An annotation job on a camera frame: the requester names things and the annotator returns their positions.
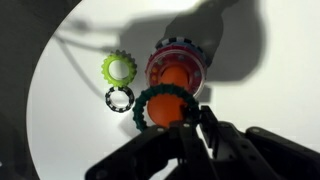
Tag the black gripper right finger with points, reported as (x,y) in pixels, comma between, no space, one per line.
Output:
(253,153)

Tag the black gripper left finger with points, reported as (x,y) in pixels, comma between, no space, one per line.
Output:
(160,153)

